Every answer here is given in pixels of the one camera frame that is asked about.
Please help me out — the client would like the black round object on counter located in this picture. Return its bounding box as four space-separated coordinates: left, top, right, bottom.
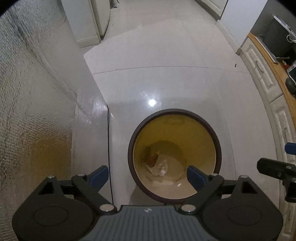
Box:
285 78 296 96

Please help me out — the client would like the white refrigerator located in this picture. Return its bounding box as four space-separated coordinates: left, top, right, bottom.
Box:
89 0 111 45

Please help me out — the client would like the wooden countertop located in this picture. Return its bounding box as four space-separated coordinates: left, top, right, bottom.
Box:
248 33 296 124

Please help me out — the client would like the crumpled paper trash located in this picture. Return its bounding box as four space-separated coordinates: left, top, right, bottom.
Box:
143 148 168 177

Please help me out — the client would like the silver insulated panel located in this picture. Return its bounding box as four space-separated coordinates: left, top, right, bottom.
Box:
1 1 108 240

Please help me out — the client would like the round brown trash bin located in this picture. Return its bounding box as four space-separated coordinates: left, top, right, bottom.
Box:
128 108 222 204

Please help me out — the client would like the white drawer cabinet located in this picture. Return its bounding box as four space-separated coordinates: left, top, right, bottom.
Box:
235 37 296 241

